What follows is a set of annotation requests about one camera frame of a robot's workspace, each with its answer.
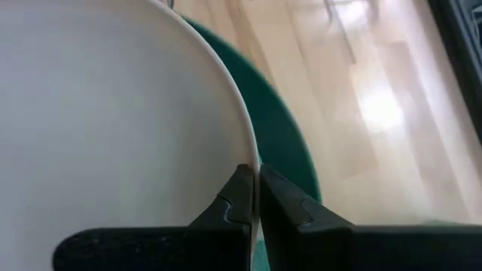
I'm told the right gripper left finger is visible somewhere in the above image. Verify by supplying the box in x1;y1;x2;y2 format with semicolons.
52;163;259;271

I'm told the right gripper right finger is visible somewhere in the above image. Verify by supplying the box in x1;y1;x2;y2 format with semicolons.
258;163;482;271

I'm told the dark green plate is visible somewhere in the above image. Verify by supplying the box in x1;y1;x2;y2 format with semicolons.
180;14;324;271

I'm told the plain white plate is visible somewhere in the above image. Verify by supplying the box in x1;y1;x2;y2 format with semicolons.
0;0;261;271

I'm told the black aluminium table frame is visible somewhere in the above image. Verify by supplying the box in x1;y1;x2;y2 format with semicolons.
427;0;482;146

